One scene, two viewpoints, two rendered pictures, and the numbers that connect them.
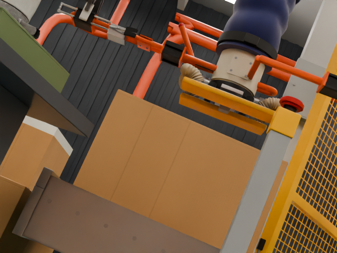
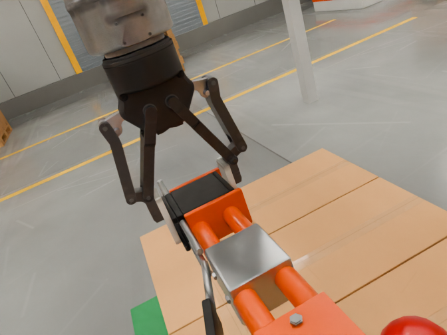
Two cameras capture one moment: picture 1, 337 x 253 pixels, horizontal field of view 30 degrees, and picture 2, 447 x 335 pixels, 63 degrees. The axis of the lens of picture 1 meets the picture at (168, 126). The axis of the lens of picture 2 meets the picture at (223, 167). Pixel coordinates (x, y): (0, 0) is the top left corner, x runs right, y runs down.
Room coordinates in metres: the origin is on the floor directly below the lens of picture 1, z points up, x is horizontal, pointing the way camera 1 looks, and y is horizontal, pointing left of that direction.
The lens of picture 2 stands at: (2.14, 0.05, 1.45)
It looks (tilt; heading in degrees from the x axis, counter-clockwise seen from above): 27 degrees down; 73
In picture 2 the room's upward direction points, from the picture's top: 19 degrees counter-clockwise
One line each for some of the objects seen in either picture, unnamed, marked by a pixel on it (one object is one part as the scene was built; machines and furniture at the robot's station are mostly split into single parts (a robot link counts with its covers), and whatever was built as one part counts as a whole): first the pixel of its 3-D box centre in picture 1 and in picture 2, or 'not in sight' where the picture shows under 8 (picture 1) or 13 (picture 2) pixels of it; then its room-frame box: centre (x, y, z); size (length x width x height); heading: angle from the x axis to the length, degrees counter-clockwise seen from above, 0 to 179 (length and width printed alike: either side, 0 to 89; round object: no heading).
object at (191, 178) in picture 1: (174, 189); not in sight; (2.17, -0.11, 0.75); 0.60 x 0.40 x 0.40; 87
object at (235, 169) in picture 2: not in sight; (237, 161); (2.28, 0.44, 1.24); 0.03 x 0.01 x 0.05; 175
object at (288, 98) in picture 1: (290, 107); not in sight; (1.66, -0.29, 1.02); 0.07 x 0.07 x 0.04
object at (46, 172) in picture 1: (61, 194); not in sight; (2.21, 0.24, 0.58); 0.70 x 0.03 x 0.06; 175
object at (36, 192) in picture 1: (47, 221); not in sight; (2.21, 0.25, 0.47); 0.70 x 0.03 x 0.15; 175
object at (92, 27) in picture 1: (85, 20); (209, 205); (2.23, 0.44, 1.20); 0.08 x 0.07 x 0.05; 86
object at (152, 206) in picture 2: (89, 3); (144, 205); (2.16, 0.45, 1.24); 0.03 x 0.01 x 0.05; 175
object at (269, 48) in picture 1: (246, 50); not in sight; (2.18, -0.15, 1.33); 0.23 x 0.23 x 0.04
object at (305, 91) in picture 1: (306, 91); not in sight; (3.06, -0.57, 1.62); 0.20 x 0.05 x 0.30; 85
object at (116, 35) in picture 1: (118, 34); (251, 270); (2.22, 0.31, 1.20); 0.07 x 0.07 x 0.04; 86
